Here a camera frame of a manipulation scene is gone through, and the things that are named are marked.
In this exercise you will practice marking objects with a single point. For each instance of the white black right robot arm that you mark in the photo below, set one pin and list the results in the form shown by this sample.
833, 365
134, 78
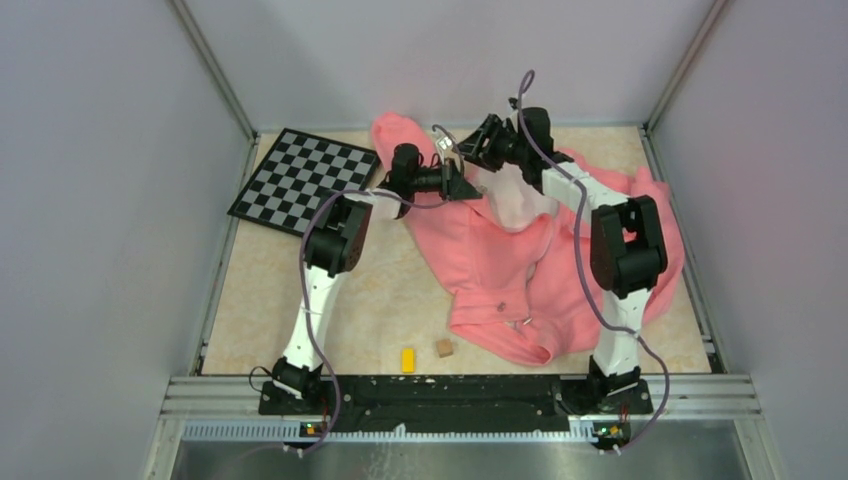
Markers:
627, 252

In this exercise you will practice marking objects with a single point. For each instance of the pink zip-up jacket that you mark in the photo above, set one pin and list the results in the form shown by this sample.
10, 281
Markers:
508, 260

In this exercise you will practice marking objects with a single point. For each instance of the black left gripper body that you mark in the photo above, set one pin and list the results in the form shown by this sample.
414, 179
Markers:
442, 181

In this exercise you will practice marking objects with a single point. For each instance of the small wooden cube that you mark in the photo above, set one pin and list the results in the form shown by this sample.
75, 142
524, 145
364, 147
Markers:
444, 348

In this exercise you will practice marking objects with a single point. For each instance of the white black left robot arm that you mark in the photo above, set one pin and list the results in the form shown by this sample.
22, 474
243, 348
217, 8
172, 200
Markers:
334, 241

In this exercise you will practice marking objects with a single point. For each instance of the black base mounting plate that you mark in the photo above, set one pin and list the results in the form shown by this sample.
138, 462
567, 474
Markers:
455, 403

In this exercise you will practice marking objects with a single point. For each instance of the aluminium frame rail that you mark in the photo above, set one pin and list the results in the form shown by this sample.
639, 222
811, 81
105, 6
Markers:
688, 426

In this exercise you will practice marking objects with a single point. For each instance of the yellow toy block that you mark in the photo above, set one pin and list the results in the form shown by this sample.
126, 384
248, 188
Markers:
408, 361

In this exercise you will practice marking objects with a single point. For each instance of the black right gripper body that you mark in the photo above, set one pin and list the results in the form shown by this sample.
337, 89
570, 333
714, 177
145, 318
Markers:
515, 150

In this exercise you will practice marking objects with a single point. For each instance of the black white checkerboard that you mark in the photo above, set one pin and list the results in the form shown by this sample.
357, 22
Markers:
286, 187

